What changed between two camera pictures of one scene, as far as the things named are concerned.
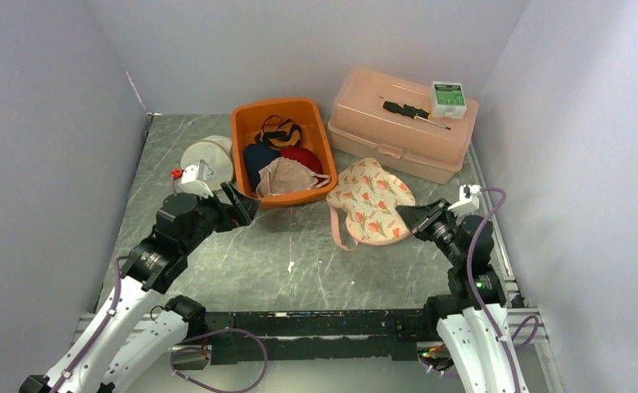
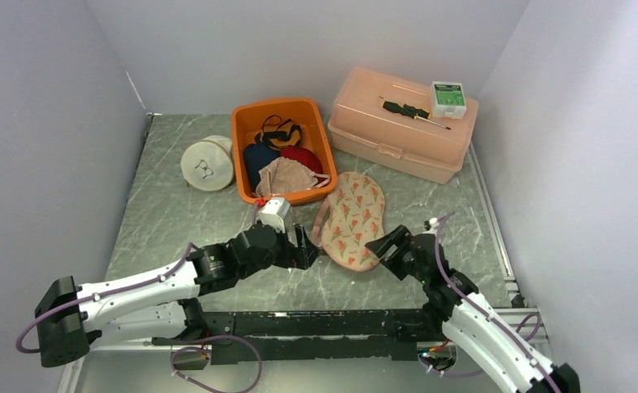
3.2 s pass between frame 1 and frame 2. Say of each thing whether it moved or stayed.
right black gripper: moved
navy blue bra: stayed
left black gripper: moved
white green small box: stayed
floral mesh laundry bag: moved
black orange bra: stayed
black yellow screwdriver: stayed
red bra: stayed
